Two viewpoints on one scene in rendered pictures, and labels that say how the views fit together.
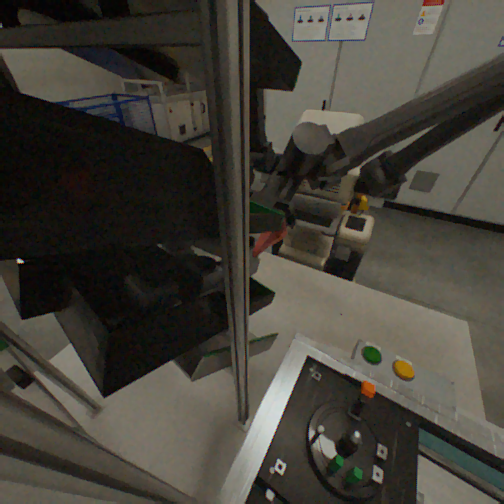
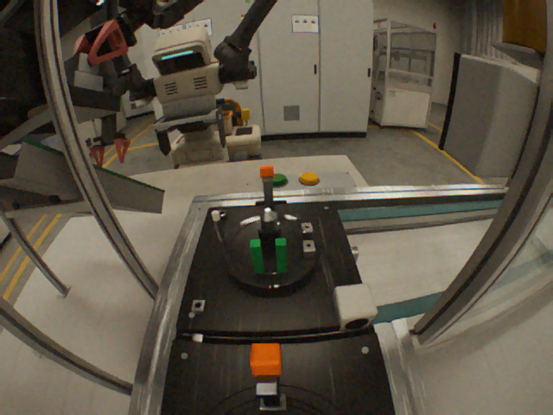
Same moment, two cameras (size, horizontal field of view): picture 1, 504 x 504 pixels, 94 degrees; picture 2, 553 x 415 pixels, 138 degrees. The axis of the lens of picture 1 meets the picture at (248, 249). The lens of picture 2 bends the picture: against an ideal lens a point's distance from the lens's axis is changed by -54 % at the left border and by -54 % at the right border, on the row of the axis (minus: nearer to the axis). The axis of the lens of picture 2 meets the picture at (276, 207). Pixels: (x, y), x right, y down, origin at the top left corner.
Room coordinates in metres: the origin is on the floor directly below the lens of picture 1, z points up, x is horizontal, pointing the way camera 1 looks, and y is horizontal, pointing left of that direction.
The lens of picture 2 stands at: (-0.09, -0.08, 1.22)
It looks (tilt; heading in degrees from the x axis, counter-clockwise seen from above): 37 degrees down; 329
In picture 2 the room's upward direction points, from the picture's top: 3 degrees counter-clockwise
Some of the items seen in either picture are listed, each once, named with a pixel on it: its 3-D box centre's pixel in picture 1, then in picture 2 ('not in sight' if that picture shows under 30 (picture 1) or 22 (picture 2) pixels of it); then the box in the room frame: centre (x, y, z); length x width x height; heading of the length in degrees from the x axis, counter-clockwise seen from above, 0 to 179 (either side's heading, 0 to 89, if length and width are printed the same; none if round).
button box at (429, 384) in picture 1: (397, 375); (308, 191); (0.24, -0.36, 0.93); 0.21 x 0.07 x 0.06; 59
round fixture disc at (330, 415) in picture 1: (345, 444); (270, 249); (0.10, -0.18, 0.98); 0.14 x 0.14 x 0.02
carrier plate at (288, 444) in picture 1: (342, 446); (271, 258); (0.10, -0.18, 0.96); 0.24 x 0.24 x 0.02; 59
